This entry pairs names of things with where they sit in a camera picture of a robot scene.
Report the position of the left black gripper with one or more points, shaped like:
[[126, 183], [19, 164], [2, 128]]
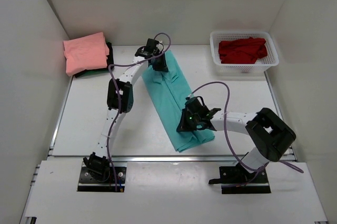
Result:
[[162, 68]]

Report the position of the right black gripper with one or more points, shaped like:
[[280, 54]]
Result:
[[182, 126]]

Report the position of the teal t shirt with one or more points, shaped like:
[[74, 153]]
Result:
[[168, 92]]

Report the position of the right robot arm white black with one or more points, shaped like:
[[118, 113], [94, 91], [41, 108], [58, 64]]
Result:
[[270, 134]]

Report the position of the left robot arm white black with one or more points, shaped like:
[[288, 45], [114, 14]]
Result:
[[120, 101]]

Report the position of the black folded t shirt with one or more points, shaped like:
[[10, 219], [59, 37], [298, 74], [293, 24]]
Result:
[[109, 59]]

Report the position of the green folded t shirt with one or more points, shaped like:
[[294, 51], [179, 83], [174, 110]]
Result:
[[92, 72]]

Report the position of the pink folded t shirt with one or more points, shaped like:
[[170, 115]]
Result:
[[85, 53]]

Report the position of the red t shirt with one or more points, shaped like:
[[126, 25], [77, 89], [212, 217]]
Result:
[[242, 51]]

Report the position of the white plastic basket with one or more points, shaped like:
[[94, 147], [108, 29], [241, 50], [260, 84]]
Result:
[[260, 66]]

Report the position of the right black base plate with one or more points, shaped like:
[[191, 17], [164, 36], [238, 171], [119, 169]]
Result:
[[237, 180]]

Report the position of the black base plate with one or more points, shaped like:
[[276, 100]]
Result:
[[90, 181], [237, 180]]

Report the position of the aluminium rail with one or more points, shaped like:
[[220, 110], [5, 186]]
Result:
[[288, 157]]

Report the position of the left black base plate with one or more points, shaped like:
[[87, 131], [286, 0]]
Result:
[[90, 181]]

